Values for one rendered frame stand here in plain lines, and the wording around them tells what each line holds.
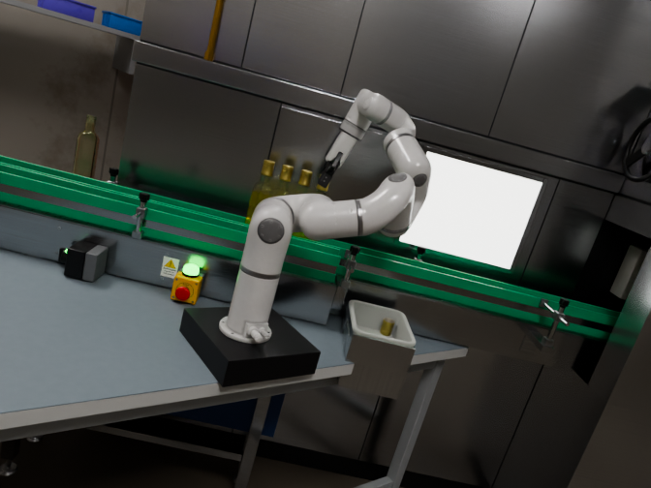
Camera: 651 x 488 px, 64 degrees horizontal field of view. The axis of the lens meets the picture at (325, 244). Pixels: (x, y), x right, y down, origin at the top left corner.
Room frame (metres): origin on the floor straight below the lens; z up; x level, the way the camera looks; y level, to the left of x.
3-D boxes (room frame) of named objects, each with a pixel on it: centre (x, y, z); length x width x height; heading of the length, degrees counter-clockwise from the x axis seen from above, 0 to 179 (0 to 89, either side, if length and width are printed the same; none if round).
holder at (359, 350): (1.39, -0.20, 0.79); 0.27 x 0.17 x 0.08; 5
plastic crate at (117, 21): (3.60, 1.65, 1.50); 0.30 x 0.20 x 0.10; 131
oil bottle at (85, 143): (1.60, 0.80, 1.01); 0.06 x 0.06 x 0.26; 15
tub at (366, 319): (1.36, -0.21, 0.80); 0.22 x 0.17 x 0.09; 5
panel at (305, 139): (1.72, -0.20, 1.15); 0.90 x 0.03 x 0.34; 95
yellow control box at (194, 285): (1.35, 0.34, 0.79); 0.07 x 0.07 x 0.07; 5
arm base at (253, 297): (1.12, 0.12, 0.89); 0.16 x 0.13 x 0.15; 37
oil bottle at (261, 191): (1.55, 0.23, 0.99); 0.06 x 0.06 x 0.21; 4
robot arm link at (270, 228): (1.14, 0.13, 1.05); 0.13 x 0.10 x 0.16; 8
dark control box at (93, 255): (1.32, 0.62, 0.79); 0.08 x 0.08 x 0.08; 5
